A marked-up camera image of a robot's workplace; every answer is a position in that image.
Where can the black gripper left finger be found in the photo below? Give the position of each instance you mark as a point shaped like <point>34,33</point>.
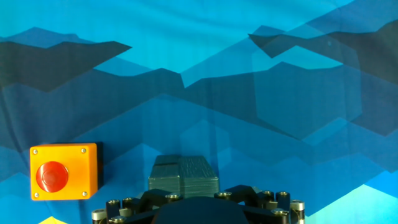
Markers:
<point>149,200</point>

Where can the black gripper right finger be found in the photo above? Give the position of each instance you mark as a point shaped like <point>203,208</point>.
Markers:
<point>248,194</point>

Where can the orange box red push button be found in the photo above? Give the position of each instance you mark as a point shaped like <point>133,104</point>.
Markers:
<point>63,171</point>

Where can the dark grey printed block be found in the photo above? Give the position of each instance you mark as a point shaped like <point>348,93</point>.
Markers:
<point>186,175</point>

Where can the blue mountain print cloth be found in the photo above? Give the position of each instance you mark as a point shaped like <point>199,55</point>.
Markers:
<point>217,77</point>

